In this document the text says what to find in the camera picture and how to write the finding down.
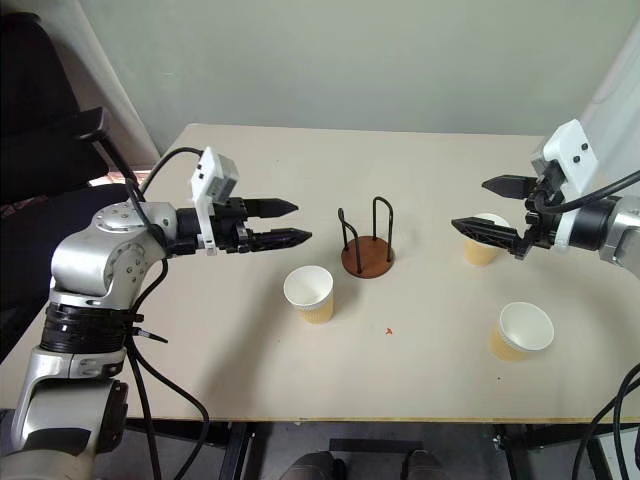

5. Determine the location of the wooden cup holder stand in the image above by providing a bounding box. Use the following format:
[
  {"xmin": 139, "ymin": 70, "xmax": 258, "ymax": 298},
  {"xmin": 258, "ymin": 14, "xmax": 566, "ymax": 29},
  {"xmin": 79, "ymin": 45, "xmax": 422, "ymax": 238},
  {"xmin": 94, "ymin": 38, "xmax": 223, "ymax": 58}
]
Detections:
[{"xmin": 337, "ymin": 195, "xmax": 397, "ymax": 281}]

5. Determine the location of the dark rounded shape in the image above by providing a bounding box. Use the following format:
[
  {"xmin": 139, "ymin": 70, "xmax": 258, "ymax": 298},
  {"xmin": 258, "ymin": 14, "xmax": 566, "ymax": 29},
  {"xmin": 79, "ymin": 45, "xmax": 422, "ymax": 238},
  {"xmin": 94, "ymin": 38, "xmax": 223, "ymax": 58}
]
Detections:
[
  {"xmin": 284, "ymin": 450, "xmax": 348, "ymax": 480},
  {"xmin": 401, "ymin": 448, "xmax": 447, "ymax": 480}
]

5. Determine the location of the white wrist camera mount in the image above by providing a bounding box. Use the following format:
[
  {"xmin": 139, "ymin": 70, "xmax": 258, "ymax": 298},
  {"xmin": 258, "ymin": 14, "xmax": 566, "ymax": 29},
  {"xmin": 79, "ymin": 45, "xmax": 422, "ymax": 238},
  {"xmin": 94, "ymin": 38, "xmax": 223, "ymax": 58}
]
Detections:
[
  {"xmin": 188, "ymin": 146, "xmax": 241, "ymax": 257},
  {"xmin": 528, "ymin": 119, "xmax": 601, "ymax": 248}
]

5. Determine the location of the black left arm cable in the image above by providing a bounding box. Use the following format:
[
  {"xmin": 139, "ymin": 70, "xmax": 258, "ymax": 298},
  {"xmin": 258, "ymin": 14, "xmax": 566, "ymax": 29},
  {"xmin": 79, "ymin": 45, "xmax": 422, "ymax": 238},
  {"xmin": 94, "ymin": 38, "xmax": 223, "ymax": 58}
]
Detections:
[{"xmin": 123, "ymin": 146, "xmax": 212, "ymax": 480}]

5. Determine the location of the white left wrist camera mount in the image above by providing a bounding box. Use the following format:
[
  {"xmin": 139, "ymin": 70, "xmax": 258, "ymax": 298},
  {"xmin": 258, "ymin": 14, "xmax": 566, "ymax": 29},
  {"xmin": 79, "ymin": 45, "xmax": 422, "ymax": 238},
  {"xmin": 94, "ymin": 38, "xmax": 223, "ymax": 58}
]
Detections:
[{"xmin": 188, "ymin": 146, "xmax": 241, "ymax": 257}]

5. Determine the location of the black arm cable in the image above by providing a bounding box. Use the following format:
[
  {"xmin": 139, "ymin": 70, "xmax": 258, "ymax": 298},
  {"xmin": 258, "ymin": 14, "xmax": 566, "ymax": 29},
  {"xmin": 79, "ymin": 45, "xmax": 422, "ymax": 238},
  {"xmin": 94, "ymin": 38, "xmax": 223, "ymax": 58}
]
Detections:
[
  {"xmin": 571, "ymin": 361, "xmax": 640, "ymax": 480},
  {"xmin": 524, "ymin": 169, "xmax": 640, "ymax": 221},
  {"xmin": 123, "ymin": 146, "xmax": 212, "ymax": 480}
]

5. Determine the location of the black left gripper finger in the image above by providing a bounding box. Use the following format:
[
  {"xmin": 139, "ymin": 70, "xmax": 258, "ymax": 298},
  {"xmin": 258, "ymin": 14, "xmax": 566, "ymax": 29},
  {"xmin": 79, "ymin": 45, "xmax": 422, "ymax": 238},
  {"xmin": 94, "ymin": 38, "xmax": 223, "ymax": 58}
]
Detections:
[
  {"xmin": 254, "ymin": 197, "xmax": 301, "ymax": 220},
  {"xmin": 247, "ymin": 227, "xmax": 314, "ymax": 252}
]

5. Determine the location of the black metal table frame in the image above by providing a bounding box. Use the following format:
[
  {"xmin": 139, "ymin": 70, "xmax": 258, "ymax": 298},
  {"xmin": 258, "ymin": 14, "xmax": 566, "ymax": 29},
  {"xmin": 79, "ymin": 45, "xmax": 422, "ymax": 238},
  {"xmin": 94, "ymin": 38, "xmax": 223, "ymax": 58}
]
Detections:
[{"xmin": 123, "ymin": 418, "xmax": 640, "ymax": 480}]

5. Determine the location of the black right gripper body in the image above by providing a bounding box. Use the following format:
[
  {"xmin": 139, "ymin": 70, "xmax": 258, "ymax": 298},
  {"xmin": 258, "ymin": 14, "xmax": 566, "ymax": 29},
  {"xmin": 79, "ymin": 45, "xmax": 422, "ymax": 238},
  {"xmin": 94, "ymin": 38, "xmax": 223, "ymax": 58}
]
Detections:
[{"xmin": 511, "ymin": 160, "xmax": 567, "ymax": 260}]

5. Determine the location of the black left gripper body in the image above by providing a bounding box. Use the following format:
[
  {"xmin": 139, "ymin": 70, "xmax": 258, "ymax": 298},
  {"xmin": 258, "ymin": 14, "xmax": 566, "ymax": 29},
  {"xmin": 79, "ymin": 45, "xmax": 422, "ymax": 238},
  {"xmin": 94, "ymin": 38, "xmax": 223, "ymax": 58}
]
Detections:
[{"xmin": 211, "ymin": 196, "xmax": 261, "ymax": 254}]

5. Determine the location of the black office chair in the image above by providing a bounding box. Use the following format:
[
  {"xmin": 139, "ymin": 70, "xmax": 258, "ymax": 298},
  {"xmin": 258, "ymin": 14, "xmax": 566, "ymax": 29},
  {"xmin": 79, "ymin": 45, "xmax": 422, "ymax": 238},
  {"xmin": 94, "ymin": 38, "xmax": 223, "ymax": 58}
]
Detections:
[{"xmin": 0, "ymin": 11, "xmax": 152, "ymax": 364}]

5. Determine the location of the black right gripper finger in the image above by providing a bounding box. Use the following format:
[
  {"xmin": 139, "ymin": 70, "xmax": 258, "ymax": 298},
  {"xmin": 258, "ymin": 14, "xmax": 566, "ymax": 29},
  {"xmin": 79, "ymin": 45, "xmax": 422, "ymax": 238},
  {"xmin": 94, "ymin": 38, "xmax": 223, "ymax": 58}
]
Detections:
[
  {"xmin": 450, "ymin": 215, "xmax": 524, "ymax": 252},
  {"xmin": 481, "ymin": 174, "xmax": 540, "ymax": 201}
]

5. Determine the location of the tan paper cup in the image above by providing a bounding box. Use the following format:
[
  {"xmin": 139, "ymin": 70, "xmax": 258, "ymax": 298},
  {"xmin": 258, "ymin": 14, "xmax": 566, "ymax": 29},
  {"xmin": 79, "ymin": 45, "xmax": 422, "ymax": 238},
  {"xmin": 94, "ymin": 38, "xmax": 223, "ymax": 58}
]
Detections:
[
  {"xmin": 488, "ymin": 300, "xmax": 556, "ymax": 363},
  {"xmin": 282, "ymin": 264, "xmax": 335, "ymax": 326},
  {"xmin": 461, "ymin": 212, "xmax": 512, "ymax": 268}
]

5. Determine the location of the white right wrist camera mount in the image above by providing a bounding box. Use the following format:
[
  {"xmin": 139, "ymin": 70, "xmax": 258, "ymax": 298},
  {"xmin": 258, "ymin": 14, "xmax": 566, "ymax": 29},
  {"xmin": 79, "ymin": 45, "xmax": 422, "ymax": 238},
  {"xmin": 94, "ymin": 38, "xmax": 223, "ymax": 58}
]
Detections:
[{"xmin": 528, "ymin": 119, "xmax": 601, "ymax": 248}]

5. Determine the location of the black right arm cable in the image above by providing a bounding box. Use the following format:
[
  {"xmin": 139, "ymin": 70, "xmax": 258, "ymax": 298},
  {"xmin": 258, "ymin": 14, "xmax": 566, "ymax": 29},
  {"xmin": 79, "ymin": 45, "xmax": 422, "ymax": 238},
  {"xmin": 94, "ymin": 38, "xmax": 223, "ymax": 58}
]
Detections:
[
  {"xmin": 571, "ymin": 361, "xmax": 640, "ymax": 480},
  {"xmin": 524, "ymin": 169, "xmax": 640, "ymax": 221}
]

